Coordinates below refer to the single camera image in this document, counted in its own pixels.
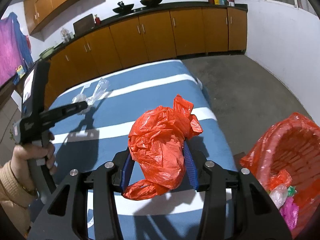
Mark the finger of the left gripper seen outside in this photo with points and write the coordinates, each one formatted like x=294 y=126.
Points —
x=51 y=117

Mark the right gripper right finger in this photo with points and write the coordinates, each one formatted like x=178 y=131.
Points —
x=194 y=161

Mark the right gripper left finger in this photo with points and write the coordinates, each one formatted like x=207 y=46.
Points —
x=123 y=166

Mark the large red plastic bag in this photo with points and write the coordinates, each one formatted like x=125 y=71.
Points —
x=156 y=142

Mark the small red bag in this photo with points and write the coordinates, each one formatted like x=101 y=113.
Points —
x=280 y=179

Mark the purple plastic bag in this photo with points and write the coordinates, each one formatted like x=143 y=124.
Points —
x=289 y=212

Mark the dark green plastic bag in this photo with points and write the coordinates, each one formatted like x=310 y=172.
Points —
x=291 y=191

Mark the beige left sleeve forearm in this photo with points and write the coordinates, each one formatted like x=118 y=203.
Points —
x=15 y=199

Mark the red plastic trash basket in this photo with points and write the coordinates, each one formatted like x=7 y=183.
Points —
x=289 y=149

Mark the lower orange kitchen cabinets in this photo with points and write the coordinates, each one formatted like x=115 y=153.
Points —
x=147 y=36

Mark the person's left hand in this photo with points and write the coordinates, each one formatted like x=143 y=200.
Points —
x=24 y=156

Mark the blue white striped mat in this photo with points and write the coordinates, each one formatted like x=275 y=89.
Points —
x=84 y=199

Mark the clear white plastic bag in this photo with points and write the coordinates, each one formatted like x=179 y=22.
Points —
x=100 y=89

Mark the green basin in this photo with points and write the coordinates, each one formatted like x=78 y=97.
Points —
x=46 y=53

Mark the purple blue hanging cloth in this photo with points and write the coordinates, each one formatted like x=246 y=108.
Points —
x=15 y=50

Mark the glass jar with utensils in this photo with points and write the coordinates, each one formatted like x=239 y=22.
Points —
x=66 y=35

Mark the dark wooden cutting board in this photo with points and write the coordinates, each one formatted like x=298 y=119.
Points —
x=84 y=25

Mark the red sauce bottle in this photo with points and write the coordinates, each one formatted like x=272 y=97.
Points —
x=97 y=20

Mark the left black wok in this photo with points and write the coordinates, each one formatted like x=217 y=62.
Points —
x=123 y=9

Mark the right black wok with lid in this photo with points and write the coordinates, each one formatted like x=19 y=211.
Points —
x=150 y=3

